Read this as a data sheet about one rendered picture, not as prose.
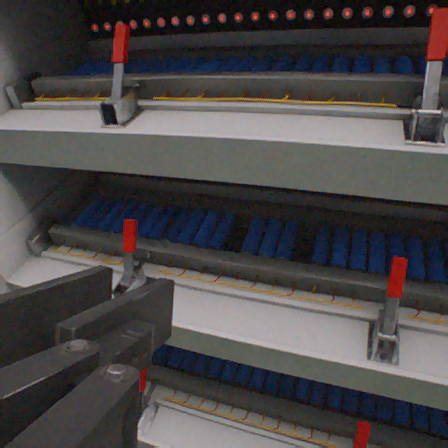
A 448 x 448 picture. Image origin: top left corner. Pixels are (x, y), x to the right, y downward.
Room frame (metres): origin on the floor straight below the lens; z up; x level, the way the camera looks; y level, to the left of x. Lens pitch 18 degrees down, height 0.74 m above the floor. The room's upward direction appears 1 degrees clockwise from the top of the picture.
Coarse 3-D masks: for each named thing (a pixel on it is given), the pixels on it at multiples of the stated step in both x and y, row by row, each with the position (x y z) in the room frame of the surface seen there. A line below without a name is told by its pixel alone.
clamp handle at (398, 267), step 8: (392, 264) 0.28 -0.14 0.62; (400, 264) 0.28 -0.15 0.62; (392, 272) 0.28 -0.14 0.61; (400, 272) 0.28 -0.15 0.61; (392, 280) 0.28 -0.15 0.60; (400, 280) 0.28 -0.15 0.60; (392, 288) 0.28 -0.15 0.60; (400, 288) 0.27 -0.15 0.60; (392, 296) 0.27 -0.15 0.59; (400, 296) 0.27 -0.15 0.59; (392, 304) 0.27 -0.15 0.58; (392, 312) 0.27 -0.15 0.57; (384, 320) 0.27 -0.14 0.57; (392, 320) 0.27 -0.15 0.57; (384, 328) 0.27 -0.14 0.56; (392, 328) 0.27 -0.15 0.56
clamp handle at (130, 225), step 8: (128, 224) 0.37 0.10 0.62; (136, 224) 0.37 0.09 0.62; (128, 232) 0.37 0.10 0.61; (136, 232) 0.37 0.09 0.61; (128, 240) 0.36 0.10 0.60; (128, 248) 0.36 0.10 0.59; (128, 256) 0.36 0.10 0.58; (128, 264) 0.36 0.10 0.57; (128, 272) 0.36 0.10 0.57; (128, 280) 0.36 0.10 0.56
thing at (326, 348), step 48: (192, 192) 0.50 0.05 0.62; (240, 192) 0.47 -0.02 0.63; (288, 192) 0.45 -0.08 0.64; (0, 240) 0.41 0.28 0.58; (48, 240) 0.46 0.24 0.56; (240, 288) 0.36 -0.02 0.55; (288, 288) 0.35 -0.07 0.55; (192, 336) 0.32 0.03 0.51; (240, 336) 0.30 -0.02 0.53; (288, 336) 0.30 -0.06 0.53; (336, 336) 0.29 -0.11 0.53; (432, 336) 0.28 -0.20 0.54; (336, 384) 0.28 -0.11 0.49; (384, 384) 0.26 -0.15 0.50; (432, 384) 0.24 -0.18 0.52
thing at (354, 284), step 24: (72, 240) 0.44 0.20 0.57; (96, 240) 0.43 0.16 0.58; (120, 240) 0.42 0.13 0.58; (144, 240) 0.42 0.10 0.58; (168, 264) 0.40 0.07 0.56; (192, 264) 0.39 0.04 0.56; (216, 264) 0.37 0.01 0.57; (240, 264) 0.36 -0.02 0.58; (264, 264) 0.36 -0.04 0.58; (288, 264) 0.36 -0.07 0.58; (312, 264) 0.35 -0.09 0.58; (312, 288) 0.34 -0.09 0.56; (336, 288) 0.33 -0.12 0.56; (360, 288) 0.32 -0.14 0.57; (384, 288) 0.31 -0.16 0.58; (408, 288) 0.31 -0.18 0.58; (432, 288) 0.31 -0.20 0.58
